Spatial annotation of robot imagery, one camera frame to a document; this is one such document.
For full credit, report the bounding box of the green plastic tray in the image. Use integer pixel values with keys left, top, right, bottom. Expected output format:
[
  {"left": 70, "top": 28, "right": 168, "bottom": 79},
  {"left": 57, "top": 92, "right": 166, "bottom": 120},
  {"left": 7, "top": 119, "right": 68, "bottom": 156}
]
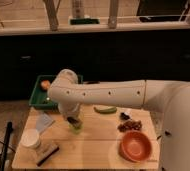
[{"left": 28, "top": 74, "right": 84, "bottom": 111}]

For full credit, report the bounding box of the white paper cup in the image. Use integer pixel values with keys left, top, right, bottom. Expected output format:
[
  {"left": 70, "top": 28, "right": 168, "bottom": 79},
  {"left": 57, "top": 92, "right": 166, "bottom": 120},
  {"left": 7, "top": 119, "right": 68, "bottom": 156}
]
[{"left": 21, "top": 129, "right": 40, "bottom": 149}]

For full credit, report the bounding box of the metal cup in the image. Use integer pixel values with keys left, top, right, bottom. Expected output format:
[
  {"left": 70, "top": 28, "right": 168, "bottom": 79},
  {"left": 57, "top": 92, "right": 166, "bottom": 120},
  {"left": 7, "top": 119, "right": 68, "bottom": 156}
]
[{"left": 67, "top": 117, "right": 81, "bottom": 125}]

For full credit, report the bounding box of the green plastic cup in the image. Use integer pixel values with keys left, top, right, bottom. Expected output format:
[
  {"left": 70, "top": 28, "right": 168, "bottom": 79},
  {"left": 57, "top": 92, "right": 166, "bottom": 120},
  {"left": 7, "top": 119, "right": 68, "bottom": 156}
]
[{"left": 69, "top": 122, "right": 82, "bottom": 134}]

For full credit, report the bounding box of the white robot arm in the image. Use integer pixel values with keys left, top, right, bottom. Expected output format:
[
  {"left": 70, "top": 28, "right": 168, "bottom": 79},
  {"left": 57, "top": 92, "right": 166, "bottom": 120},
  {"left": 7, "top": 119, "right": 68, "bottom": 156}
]
[{"left": 47, "top": 69, "right": 190, "bottom": 171}]

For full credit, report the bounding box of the blue cloth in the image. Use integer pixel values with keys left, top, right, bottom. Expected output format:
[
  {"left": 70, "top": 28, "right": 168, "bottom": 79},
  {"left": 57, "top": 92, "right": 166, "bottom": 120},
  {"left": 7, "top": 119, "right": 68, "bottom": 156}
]
[{"left": 36, "top": 113, "right": 54, "bottom": 133}]

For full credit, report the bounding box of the wooden block brush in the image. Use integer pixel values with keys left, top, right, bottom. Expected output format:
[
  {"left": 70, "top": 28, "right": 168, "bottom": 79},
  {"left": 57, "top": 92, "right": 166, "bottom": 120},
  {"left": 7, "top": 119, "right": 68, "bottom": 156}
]
[{"left": 36, "top": 142, "right": 59, "bottom": 166}]

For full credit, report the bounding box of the orange plastic bowl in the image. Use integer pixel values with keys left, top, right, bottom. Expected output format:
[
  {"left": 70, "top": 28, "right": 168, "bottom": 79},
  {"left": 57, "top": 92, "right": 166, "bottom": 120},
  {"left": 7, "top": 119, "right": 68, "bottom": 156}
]
[{"left": 119, "top": 131, "right": 152, "bottom": 162}]

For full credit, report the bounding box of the black pole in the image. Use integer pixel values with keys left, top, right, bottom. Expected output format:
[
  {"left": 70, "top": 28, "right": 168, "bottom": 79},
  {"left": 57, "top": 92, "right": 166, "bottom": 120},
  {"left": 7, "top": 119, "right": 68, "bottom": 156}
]
[{"left": 0, "top": 122, "right": 13, "bottom": 171}]

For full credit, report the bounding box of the green base stand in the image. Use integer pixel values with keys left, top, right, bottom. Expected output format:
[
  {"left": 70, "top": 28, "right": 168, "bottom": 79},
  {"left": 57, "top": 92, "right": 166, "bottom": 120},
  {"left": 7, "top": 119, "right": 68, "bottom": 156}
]
[{"left": 70, "top": 18, "right": 100, "bottom": 25}]

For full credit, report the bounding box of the green cucumber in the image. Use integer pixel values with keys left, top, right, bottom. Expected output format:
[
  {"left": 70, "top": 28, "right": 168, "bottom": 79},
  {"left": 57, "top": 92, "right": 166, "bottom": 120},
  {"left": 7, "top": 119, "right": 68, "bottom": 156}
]
[{"left": 94, "top": 107, "right": 117, "bottom": 114}]

